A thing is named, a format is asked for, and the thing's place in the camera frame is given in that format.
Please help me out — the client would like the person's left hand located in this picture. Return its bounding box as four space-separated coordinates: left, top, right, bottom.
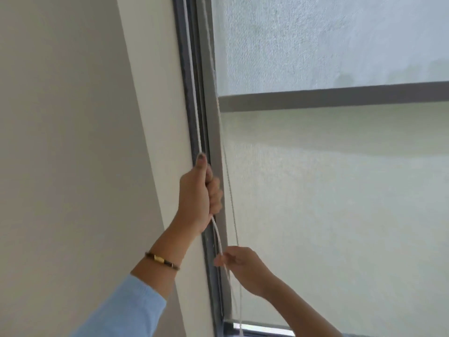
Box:
173 154 224 239

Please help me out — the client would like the person's right hand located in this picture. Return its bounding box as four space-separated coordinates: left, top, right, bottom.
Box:
214 246 282 299

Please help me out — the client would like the white blind pull cord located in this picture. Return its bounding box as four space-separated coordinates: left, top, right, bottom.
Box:
181 0 246 337

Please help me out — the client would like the person's right forearm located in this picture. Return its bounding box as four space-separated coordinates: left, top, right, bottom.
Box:
262 281 344 337

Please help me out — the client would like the person's left forearm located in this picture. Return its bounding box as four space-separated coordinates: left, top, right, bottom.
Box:
69 224 197 337

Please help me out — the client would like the white translucent roller blind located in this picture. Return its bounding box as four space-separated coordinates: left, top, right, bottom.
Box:
210 0 449 337

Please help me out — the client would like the dark grey window frame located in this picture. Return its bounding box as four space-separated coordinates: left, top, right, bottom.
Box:
171 0 449 337

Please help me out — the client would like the brown and gold bracelet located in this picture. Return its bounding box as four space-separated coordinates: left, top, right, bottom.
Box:
145 252 180 271

